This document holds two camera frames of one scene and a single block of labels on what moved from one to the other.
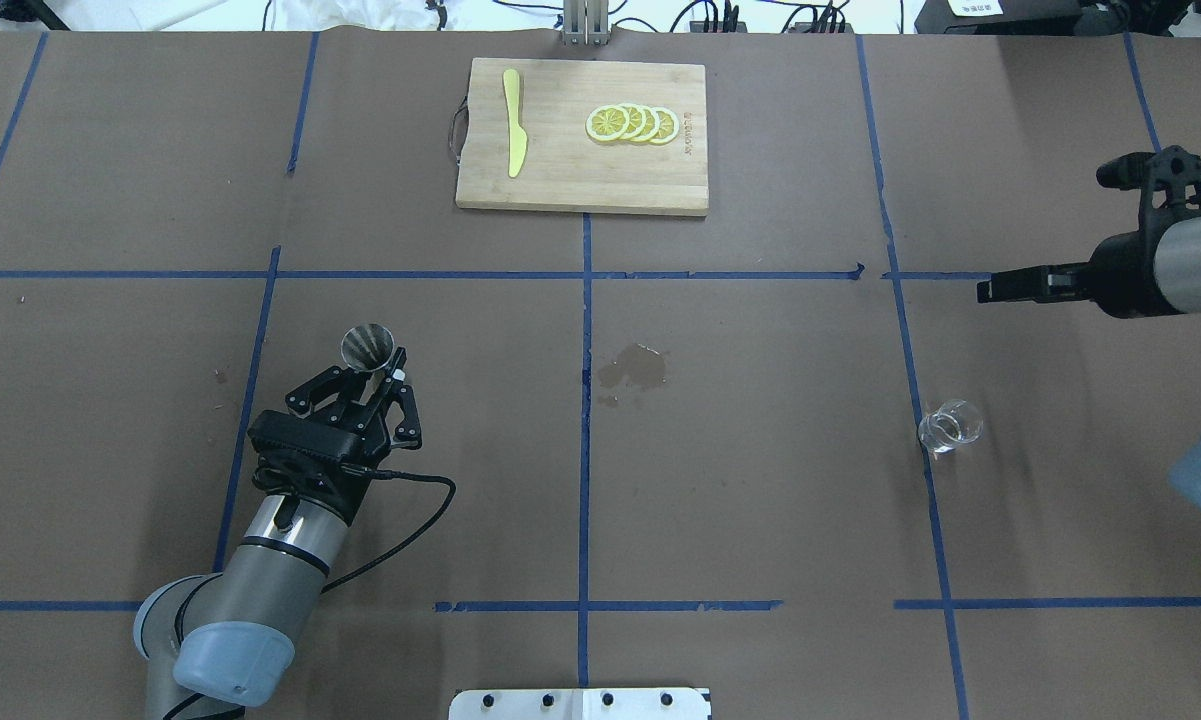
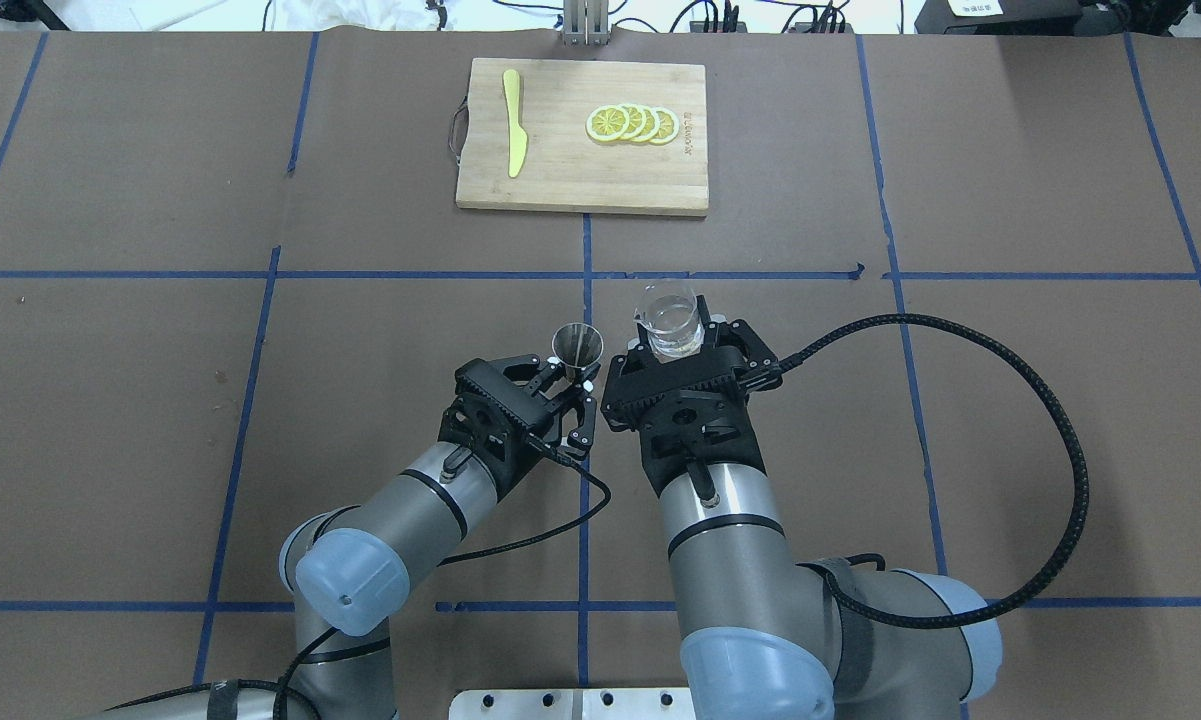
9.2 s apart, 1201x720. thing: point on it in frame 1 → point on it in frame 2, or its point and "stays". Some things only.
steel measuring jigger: (367, 347) → (576, 346)
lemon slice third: (651, 126) stays
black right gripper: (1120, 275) → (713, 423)
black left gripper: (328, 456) → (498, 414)
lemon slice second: (637, 121) stays
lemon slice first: (607, 122) stays
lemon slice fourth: (669, 126) stays
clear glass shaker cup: (951, 425) → (672, 319)
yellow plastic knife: (517, 138) stays
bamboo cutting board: (565, 167) stays
